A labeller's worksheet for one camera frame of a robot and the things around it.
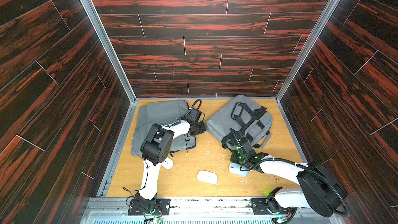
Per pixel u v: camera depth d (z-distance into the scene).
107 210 0.73
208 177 0.82
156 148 0.55
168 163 0.86
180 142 0.91
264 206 0.72
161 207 0.72
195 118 0.82
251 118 1.01
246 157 0.69
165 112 1.02
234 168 0.83
